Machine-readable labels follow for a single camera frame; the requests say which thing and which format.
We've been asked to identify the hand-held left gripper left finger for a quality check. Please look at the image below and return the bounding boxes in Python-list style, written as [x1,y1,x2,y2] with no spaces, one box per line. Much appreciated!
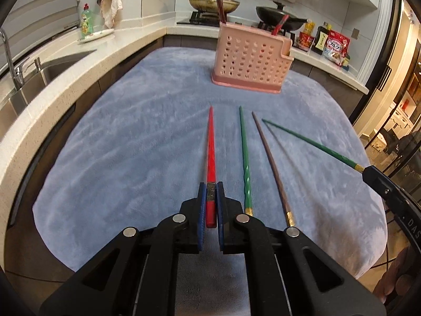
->
[39,182,208,316]

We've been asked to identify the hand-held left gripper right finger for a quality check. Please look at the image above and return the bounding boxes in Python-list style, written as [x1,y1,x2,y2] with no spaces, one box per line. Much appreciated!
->
[217,182,387,316]

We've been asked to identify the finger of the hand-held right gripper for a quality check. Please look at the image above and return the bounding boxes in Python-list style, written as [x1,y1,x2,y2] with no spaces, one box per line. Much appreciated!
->
[362,165,407,209]

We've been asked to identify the bright red chopstick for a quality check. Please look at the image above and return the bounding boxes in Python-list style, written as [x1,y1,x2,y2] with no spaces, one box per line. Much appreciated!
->
[204,105,218,228]

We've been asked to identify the green chopstick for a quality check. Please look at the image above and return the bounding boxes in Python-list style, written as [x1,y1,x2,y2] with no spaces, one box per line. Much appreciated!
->
[239,106,254,216]
[262,118,365,173]

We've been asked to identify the grey brown chopstick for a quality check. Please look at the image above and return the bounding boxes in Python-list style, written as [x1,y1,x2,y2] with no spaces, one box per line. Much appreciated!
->
[252,111,296,228]

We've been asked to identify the pink perforated utensil basket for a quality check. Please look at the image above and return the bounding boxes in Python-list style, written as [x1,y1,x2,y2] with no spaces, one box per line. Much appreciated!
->
[211,21,295,94]

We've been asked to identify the red chopstick black band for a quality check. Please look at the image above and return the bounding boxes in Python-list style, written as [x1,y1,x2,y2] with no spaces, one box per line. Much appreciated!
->
[270,14,289,37]

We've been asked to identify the person's right hand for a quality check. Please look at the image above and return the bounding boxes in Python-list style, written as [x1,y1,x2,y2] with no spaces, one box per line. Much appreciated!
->
[375,247,417,307]

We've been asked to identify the blue fleece table cloth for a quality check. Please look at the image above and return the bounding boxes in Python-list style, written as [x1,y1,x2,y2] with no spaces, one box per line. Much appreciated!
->
[33,47,388,272]

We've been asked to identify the red cereal bag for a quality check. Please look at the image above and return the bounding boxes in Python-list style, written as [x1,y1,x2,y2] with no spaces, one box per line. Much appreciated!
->
[324,30,351,65]

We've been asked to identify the dark soy sauce bottle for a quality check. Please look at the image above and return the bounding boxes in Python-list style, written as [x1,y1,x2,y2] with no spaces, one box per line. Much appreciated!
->
[312,22,329,53]

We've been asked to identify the red instant noodle cup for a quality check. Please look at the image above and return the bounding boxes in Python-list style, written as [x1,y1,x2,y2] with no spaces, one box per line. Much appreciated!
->
[298,31,314,51]

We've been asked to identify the black wok with lid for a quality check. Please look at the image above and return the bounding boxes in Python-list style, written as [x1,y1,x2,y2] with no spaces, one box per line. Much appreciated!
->
[256,2,308,32]

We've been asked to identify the black gas stove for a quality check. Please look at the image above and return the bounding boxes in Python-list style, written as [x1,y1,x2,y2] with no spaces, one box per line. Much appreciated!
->
[176,10,297,35]

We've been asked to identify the stainless steel sink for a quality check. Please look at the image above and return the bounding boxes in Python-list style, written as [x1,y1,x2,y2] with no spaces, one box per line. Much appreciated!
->
[0,48,97,122]

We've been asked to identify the white oval plate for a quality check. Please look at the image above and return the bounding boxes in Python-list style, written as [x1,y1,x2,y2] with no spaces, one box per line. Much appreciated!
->
[77,28,115,45]

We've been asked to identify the beige pan with glass lid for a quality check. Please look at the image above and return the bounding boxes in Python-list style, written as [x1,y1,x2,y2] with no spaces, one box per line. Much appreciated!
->
[188,0,240,14]

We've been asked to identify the chrome soap dispenser pump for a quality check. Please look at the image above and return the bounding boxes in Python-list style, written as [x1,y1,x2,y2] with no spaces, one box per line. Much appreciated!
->
[34,57,47,83]

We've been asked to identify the green dish soap bottle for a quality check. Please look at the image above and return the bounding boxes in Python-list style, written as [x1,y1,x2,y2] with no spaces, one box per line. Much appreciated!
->
[81,3,94,38]

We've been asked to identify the white hanging towel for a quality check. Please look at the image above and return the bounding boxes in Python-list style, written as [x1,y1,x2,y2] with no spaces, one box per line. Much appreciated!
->
[100,0,127,28]

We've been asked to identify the chrome kitchen faucet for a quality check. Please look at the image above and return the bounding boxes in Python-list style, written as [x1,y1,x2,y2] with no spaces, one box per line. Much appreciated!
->
[0,28,25,89]

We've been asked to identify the white window blinds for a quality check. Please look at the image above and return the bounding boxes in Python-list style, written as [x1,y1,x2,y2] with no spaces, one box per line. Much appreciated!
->
[0,0,81,70]

